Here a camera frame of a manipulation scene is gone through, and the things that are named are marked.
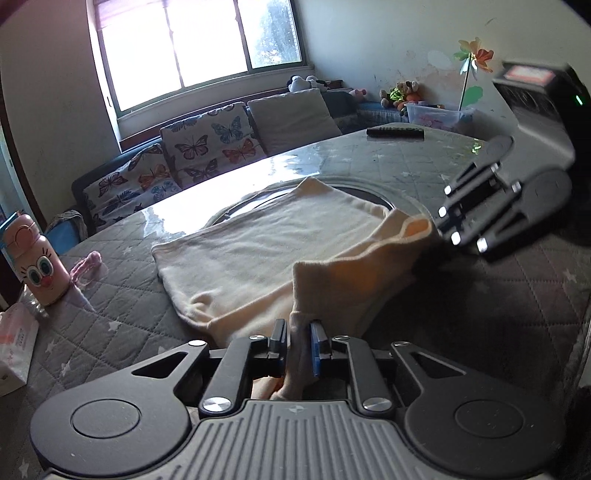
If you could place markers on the butterfly print cushion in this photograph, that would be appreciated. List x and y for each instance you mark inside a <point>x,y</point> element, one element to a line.
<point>134,180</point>
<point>212,143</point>

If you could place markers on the grey knitted cloth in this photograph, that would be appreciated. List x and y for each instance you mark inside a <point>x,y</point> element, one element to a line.
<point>69,218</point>

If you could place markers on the pink cartoon-face water bottle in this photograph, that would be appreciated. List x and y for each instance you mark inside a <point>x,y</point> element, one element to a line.
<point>41,272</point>

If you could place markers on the plain beige cushion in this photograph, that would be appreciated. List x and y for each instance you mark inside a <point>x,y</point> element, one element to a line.
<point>295,120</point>

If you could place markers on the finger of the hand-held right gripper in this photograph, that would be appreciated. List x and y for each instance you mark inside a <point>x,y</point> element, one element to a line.
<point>506,224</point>
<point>466,174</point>

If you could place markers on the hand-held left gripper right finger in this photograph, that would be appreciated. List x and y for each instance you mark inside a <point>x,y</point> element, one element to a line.
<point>317,346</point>

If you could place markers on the dark blue sofa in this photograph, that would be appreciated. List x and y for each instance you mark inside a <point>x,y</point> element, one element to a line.
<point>341,104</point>

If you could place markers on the cream long-sleeved shirt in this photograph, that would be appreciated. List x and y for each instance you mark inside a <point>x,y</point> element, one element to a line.
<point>258,240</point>

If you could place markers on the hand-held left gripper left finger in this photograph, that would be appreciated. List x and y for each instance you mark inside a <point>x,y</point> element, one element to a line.
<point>279,344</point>

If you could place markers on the black remote control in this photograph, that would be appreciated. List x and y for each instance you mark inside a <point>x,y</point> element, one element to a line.
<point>395,133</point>

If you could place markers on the pink plush toy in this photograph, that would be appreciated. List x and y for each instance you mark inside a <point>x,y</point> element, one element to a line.
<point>358,93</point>

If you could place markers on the brown teddy bear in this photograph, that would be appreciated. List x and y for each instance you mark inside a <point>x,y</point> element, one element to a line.
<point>408,90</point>

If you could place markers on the grey quilted star tablecloth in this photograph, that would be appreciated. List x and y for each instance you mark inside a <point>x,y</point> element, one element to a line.
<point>115,314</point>

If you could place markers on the large window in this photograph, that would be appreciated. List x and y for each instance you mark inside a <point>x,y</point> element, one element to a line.
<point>203,41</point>

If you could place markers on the clear plastic storage box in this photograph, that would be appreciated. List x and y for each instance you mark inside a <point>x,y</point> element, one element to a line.
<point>438,114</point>

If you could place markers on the white plush toy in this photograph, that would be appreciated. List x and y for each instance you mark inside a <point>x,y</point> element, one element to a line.
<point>317,83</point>

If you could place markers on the colourful pinwheel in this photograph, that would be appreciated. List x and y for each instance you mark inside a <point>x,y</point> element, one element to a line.
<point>475,53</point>

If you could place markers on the panda plush toy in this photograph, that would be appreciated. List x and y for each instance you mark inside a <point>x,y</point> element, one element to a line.
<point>298,84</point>

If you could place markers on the white and pink tissue pack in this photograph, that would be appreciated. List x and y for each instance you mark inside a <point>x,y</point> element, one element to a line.
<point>16,341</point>

